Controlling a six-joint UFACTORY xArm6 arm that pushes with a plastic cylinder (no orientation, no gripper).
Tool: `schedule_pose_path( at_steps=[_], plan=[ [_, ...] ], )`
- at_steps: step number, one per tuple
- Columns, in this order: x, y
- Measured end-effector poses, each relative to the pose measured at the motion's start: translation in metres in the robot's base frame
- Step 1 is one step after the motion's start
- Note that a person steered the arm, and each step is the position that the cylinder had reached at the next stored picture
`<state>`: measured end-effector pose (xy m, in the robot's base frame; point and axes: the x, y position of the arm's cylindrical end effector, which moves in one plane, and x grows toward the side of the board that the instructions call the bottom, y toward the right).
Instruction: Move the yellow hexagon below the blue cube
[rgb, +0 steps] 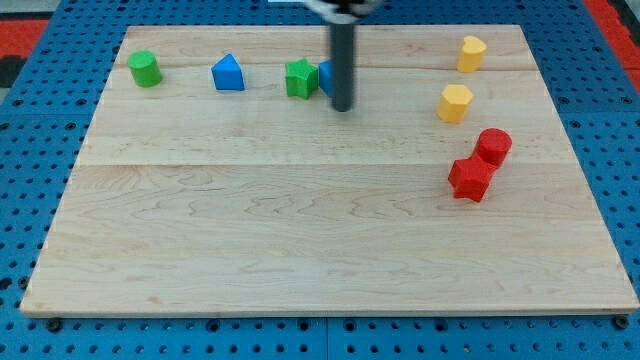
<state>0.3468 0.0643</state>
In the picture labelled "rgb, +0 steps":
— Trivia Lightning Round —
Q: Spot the wooden board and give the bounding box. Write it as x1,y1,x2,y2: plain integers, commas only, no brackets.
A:
20,25,639,318

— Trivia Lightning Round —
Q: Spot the blue triangle block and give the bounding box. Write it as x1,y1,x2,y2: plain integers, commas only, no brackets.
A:
211,54,245,91

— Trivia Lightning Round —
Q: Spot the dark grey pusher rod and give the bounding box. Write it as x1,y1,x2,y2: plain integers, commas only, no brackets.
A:
329,23,354,112

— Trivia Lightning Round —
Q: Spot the silver rod mount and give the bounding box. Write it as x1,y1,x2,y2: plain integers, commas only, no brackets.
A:
304,0,383,23

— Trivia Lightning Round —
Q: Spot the yellow heart block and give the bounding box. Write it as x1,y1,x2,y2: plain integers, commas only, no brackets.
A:
457,35,488,73

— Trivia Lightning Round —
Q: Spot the green cylinder block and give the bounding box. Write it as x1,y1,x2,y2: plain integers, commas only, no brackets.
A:
127,50,163,88

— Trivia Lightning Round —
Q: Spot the yellow hexagon block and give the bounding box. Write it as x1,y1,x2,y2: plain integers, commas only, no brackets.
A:
436,84,473,124

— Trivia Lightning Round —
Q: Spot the green star block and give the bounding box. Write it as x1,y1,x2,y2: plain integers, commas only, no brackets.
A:
285,58,319,99

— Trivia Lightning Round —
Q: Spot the blue cube block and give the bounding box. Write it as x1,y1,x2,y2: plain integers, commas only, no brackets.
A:
318,60,332,98

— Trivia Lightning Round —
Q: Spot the red star block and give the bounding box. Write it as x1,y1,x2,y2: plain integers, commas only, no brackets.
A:
448,154,497,202

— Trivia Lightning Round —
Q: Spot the red cylinder block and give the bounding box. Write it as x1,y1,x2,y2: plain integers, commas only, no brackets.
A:
474,128,512,168

